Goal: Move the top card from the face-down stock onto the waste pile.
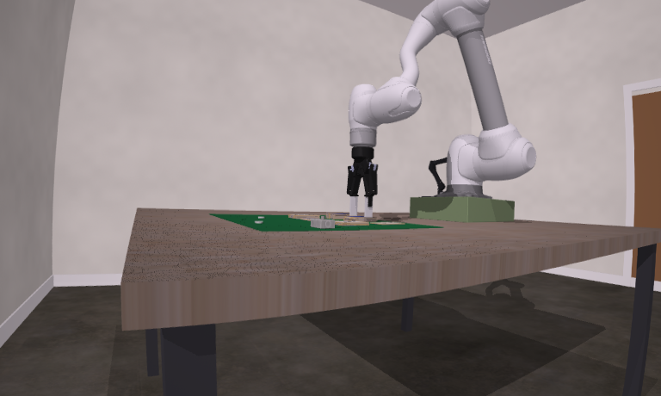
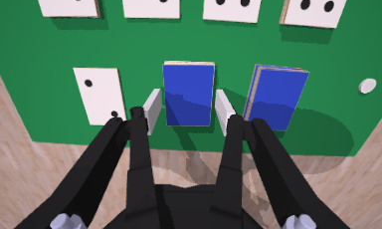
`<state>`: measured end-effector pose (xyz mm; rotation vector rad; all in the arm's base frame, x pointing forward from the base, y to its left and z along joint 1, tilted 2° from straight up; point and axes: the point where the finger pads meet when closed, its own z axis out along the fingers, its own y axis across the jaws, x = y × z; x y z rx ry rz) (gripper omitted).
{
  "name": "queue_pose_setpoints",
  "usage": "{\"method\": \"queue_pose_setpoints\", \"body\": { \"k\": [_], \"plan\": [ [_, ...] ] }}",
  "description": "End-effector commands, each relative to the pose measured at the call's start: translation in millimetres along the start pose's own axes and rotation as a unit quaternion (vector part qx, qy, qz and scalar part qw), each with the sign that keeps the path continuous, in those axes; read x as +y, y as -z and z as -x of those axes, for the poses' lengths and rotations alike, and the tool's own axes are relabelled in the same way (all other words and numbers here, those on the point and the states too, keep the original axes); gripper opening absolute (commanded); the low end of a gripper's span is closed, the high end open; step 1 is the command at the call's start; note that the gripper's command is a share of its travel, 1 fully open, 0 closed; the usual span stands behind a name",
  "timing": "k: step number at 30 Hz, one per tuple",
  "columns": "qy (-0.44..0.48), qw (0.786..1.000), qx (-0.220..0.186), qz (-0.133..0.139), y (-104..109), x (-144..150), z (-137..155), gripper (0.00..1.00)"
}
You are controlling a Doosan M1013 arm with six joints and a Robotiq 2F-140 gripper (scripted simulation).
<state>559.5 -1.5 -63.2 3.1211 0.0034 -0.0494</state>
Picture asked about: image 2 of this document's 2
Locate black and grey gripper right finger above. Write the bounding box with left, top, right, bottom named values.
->
left=205, top=90, right=350, bottom=229

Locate green felt mat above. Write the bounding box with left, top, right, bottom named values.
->
left=0, top=0, right=382, bottom=156

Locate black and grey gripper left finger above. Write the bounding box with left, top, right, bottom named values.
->
left=14, top=89, right=162, bottom=229

